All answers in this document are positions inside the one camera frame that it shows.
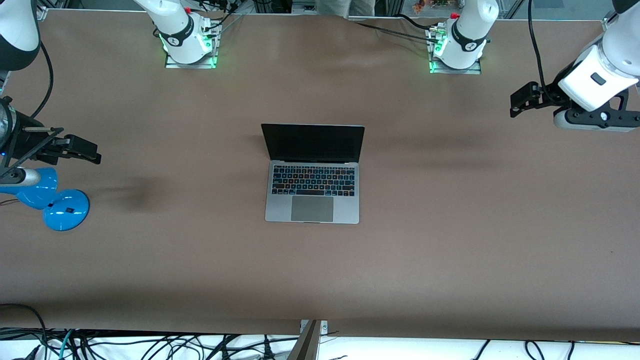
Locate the silver laptop black keyboard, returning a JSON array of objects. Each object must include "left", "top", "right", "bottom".
[{"left": 260, "top": 123, "right": 366, "bottom": 225}]

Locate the blue desk lamp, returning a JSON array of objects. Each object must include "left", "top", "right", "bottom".
[{"left": 0, "top": 167, "right": 91, "bottom": 232}]

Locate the person in grey trousers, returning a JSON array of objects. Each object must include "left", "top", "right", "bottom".
[{"left": 315, "top": 0, "right": 376, "bottom": 19}]

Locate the grey metal beam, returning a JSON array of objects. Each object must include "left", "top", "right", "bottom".
[{"left": 287, "top": 319, "right": 329, "bottom": 360}]

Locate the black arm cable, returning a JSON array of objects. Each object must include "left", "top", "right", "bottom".
[
  {"left": 27, "top": 40, "right": 55, "bottom": 120},
  {"left": 528, "top": 0, "right": 564, "bottom": 104}
]

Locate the black base cable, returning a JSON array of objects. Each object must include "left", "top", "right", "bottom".
[
  {"left": 351, "top": 20, "right": 442, "bottom": 45},
  {"left": 201, "top": 10, "right": 247, "bottom": 40}
]

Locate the black looping cable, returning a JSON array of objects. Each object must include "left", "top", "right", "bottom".
[{"left": 0, "top": 302, "right": 49, "bottom": 360}]

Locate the teal cable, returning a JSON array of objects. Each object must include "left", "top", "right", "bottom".
[{"left": 58, "top": 328, "right": 77, "bottom": 360}]

